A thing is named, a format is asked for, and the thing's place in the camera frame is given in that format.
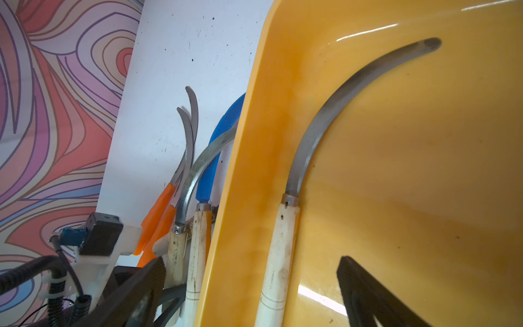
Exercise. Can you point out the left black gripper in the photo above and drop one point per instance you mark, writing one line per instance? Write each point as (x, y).
(170, 301)

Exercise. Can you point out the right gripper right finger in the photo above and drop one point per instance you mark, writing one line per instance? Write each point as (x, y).
(368, 302)

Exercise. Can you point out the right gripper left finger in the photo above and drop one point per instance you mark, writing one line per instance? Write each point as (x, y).
(134, 303)

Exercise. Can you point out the wooden handle sickle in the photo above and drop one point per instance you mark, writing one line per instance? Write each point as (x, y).
(271, 307)
(178, 254)

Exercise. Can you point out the blue blade wooden sickle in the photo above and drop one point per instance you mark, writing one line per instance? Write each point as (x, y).
(195, 210)

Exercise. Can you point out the yellow plastic tray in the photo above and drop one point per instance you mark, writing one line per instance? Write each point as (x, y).
(419, 179)

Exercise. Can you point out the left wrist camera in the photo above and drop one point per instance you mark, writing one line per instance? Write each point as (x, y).
(96, 246)

